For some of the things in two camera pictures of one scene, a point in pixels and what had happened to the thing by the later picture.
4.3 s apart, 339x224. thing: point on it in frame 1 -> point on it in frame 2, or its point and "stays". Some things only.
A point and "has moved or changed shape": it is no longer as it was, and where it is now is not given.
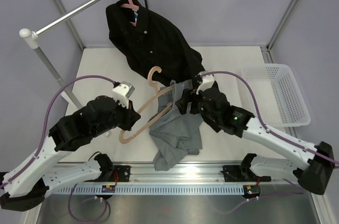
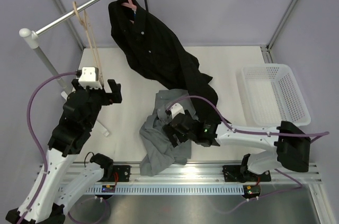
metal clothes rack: x=32 y=38 stays
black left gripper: x=130 y=114 -> x=114 y=88
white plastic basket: x=280 y=99 stays
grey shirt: x=176 y=133 has moved or changed shape
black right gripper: x=194 y=97 -> x=170 y=131
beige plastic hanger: x=155 y=96 -> x=82 y=16
